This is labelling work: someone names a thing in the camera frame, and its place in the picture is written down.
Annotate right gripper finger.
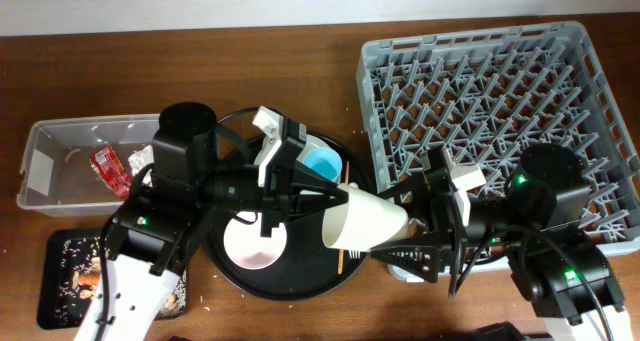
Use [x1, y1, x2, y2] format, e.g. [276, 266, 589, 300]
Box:
[377, 172, 435, 216]
[369, 231, 448, 283]

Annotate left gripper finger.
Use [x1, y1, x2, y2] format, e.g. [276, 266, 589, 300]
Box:
[288, 161, 349, 204]
[284, 200, 344, 225]

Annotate light blue cup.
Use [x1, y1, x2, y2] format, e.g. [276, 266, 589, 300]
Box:
[303, 147, 342, 183]

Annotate cream paper cup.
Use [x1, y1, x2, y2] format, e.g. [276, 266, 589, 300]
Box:
[321, 183, 409, 252]

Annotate pink bowl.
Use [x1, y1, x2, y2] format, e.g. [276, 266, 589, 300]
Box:
[223, 211, 287, 270]

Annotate white tissue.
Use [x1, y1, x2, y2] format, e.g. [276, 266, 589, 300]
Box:
[128, 145, 154, 177]

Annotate red snack wrapper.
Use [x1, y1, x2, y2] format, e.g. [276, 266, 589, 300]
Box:
[90, 145, 131, 199]

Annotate food scraps with rice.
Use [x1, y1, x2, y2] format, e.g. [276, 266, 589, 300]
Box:
[57, 235, 187, 318]

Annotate orange carrot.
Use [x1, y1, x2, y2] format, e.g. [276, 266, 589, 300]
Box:
[77, 273, 100, 287]

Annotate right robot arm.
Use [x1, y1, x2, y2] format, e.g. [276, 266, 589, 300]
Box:
[369, 143, 633, 340]

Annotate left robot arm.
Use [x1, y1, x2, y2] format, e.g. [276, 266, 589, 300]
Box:
[76, 102, 349, 340]

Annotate grey dishwasher rack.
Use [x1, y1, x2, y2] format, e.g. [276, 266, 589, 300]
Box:
[356, 21, 639, 256]

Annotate grey round plate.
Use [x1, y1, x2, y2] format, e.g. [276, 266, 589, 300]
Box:
[252, 132, 346, 197]

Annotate white plastic fork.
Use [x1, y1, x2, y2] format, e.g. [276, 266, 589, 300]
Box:
[349, 182, 361, 260]

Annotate wooden chopstick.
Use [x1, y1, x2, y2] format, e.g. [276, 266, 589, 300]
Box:
[337, 161, 350, 275]

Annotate round black serving tray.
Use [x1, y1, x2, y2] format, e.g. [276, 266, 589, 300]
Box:
[202, 127, 379, 302]

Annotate clear plastic bin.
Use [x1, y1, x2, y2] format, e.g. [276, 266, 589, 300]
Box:
[17, 114, 159, 217]

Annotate black rectangular tray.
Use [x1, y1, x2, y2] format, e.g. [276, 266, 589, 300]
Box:
[36, 228, 189, 331]

